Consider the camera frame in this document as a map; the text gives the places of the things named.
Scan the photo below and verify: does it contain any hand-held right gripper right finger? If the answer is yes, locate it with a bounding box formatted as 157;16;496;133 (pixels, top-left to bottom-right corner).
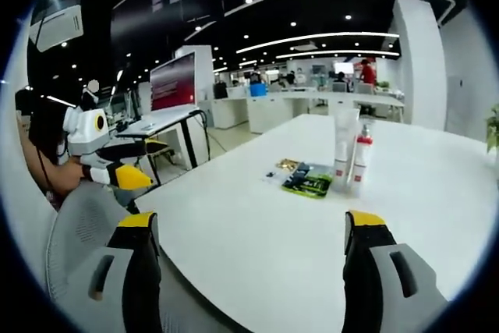
342;210;450;333

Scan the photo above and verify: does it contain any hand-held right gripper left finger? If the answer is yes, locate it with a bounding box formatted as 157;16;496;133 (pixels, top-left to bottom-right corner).
65;211;163;333

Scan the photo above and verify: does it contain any red collar skincare bottle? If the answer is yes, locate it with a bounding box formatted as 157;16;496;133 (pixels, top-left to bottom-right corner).
355;122;376;166

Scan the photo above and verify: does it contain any gold foil packet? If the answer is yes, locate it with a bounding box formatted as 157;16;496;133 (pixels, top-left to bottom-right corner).
275;158;302;172

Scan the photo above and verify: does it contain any white skincare tube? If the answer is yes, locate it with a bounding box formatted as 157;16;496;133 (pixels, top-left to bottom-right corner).
334;108;360;162

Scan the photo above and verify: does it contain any person's left hand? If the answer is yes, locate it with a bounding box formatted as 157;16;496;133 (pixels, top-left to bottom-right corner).
58;160;85;196

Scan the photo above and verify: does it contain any grey mesh office chair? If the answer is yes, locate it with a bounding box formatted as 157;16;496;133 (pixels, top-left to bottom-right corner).
44;182;254;333

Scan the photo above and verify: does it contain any red screen monitor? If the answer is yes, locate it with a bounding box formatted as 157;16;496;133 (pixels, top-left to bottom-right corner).
149;51;198;112

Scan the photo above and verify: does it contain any person's white shirt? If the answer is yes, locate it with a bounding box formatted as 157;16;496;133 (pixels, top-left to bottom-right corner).
5;87;59;283

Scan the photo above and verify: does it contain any white ceiling air conditioner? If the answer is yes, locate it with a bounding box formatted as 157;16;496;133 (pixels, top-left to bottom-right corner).
30;4;85;52

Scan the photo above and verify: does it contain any green black sachet packet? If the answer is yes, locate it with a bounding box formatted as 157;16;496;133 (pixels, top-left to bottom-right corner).
281;164;334;197

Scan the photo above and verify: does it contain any small clear packet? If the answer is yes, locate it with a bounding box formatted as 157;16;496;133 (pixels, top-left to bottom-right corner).
260;168;288;185

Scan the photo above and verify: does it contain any long white counter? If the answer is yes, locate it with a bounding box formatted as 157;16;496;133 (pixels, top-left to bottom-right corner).
212;87;406;135

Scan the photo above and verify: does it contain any green potted plant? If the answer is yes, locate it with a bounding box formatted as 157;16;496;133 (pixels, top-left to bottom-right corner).
485;103;499;149

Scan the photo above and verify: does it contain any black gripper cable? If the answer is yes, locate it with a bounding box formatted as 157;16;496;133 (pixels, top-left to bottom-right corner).
36;144;52;194

